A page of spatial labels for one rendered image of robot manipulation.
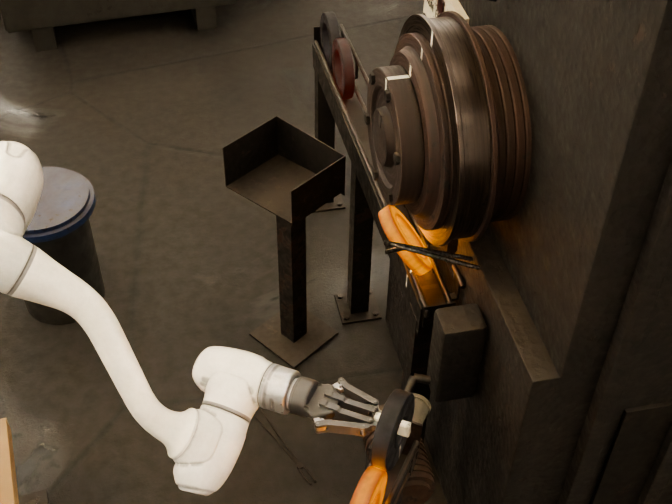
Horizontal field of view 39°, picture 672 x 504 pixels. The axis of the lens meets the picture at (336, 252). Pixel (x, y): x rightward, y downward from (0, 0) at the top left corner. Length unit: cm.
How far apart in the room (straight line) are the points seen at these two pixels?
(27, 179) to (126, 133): 205
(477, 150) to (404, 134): 15
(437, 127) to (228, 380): 63
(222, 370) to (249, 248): 147
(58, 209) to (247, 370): 120
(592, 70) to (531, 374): 60
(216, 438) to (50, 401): 120
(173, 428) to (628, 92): 100
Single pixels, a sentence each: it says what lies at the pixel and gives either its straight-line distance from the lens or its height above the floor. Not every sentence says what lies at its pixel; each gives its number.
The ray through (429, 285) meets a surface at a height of 66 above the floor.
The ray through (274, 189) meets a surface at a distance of 260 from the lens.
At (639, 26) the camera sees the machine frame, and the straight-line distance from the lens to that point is 142.
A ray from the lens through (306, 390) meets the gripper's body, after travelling 182.
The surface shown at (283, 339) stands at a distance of 299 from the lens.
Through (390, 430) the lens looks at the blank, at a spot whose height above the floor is 85.
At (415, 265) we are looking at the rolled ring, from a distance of 217.
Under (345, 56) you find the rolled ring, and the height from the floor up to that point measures 76.
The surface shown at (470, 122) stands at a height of 126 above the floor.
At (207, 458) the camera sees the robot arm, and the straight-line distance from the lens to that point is 182.
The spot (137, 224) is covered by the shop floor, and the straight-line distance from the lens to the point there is 344.
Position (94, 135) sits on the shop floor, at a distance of 388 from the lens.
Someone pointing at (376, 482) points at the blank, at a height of 79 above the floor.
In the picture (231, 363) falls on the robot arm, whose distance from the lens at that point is 186.
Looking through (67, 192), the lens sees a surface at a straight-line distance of 294.
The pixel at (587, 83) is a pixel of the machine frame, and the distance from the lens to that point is 157.
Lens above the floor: 227
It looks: 44 degrees down
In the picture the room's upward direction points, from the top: 1 degrees clockwise
